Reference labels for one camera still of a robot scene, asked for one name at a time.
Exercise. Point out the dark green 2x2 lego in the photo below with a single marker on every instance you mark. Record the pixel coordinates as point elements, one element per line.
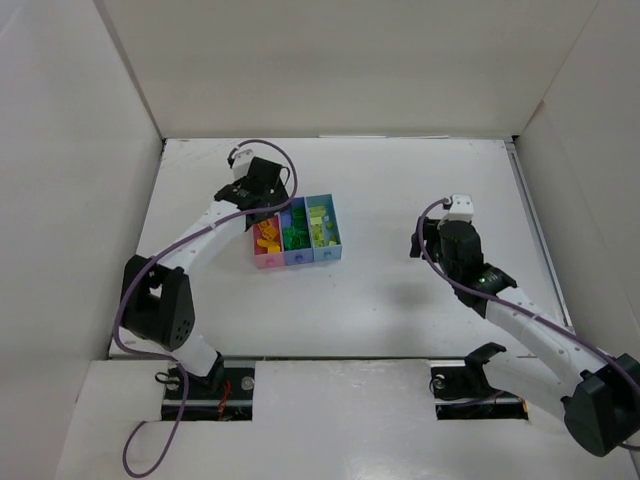
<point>298,213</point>

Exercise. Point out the light blue container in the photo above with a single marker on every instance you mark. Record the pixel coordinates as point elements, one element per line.
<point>331,224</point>

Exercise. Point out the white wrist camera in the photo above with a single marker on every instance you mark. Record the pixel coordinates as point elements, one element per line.
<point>239,162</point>
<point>458,207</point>

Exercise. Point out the purple container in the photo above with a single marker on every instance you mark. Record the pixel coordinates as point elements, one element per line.
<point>302,256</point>

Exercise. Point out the lime 2x2 lego brick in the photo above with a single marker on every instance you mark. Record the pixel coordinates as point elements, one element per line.
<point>317,214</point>

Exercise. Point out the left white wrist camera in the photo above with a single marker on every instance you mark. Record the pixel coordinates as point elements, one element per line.
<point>239,162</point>

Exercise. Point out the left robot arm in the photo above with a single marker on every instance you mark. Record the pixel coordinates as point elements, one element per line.
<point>156,300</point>

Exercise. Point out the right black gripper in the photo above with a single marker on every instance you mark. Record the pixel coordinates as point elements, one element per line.
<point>416,242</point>

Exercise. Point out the orange printed lego plate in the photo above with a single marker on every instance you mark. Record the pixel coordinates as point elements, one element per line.
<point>268,230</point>

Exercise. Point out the light green square lego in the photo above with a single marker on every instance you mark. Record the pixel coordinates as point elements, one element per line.
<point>320,236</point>

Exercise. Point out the dark green lego plate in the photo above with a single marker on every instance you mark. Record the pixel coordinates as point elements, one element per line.
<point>295,238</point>

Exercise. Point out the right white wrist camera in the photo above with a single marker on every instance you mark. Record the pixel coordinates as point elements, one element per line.
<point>458,207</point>

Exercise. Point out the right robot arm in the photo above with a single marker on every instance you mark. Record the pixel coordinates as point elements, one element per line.
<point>595,395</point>

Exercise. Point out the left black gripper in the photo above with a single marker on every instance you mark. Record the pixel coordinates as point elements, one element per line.
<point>257,208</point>

